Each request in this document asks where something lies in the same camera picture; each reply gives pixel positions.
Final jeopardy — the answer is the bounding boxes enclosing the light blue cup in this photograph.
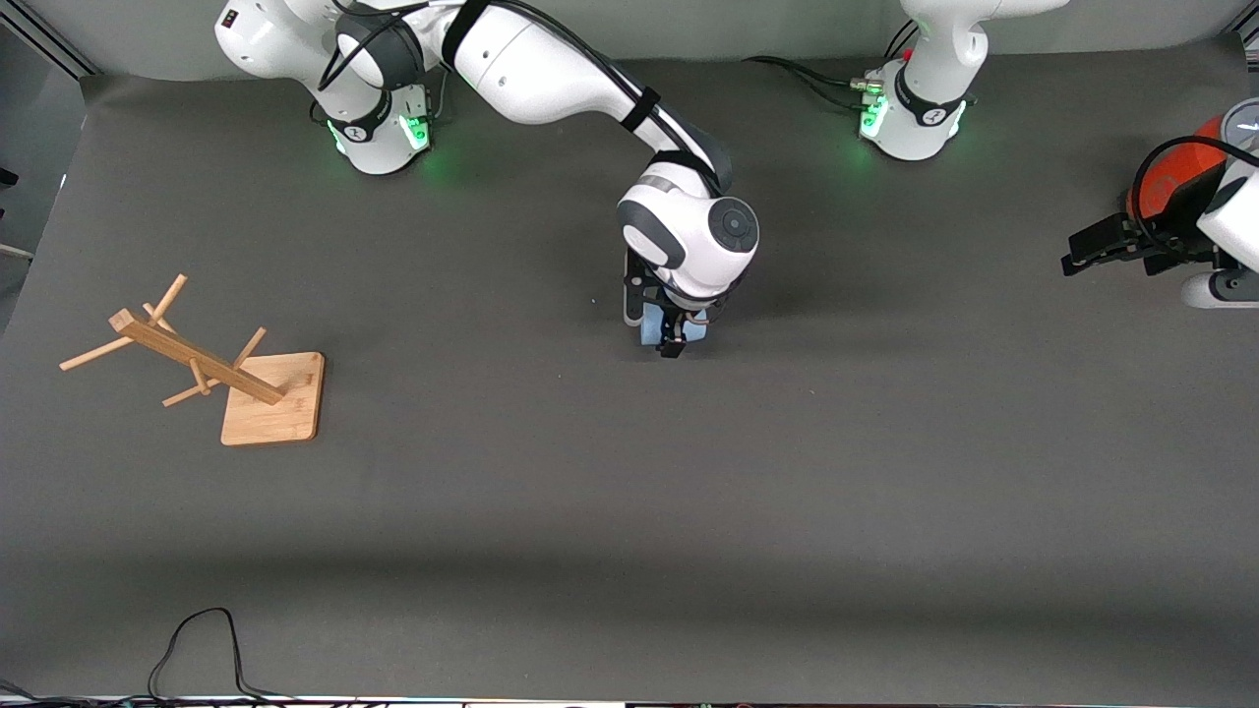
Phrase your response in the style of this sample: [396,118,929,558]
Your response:
[639,301,711,347]

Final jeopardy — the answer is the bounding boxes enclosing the wooden cup rack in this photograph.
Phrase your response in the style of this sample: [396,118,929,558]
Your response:
[59,273,327,447]

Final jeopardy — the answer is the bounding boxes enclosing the orange cylinder can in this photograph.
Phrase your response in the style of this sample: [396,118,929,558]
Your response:
[1126,98,1259,225]

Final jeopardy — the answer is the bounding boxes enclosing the dark grey table mat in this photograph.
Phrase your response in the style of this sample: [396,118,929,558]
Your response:
[0,39,1259,704]

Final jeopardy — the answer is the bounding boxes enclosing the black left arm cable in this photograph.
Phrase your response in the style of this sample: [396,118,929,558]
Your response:
[1129,135,1259,259]

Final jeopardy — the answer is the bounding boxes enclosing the black right base cables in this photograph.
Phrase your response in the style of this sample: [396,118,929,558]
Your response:
[421,61,463,121]

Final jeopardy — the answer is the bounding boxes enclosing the black base cables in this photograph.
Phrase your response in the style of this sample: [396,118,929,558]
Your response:
[421,61,463,121]
[741,20,921,111]

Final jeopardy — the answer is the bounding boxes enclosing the black left base cables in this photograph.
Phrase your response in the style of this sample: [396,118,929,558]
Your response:
[741,20,921,111]

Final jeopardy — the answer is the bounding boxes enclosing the looped black floor cable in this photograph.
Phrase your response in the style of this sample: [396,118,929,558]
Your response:
[146,607,306,704]

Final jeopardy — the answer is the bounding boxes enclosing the aluminium frame bar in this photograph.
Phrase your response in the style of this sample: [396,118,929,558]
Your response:
[0,0,99,80]

